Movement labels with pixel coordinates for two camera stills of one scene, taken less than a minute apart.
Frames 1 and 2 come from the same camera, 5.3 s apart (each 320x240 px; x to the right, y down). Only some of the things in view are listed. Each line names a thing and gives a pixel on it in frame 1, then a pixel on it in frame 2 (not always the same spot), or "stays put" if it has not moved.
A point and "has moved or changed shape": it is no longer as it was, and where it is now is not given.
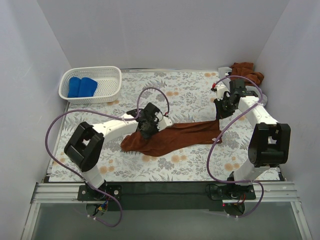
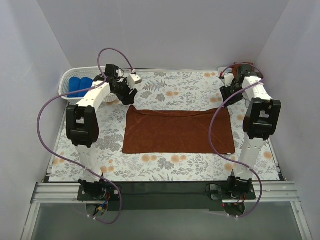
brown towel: [173, 137] has moved or changed shape
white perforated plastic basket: [108, 89] stays put
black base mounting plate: [185, 196] stays put
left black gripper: [145, 127] to [123, 89]
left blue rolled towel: [73, 88] stays put
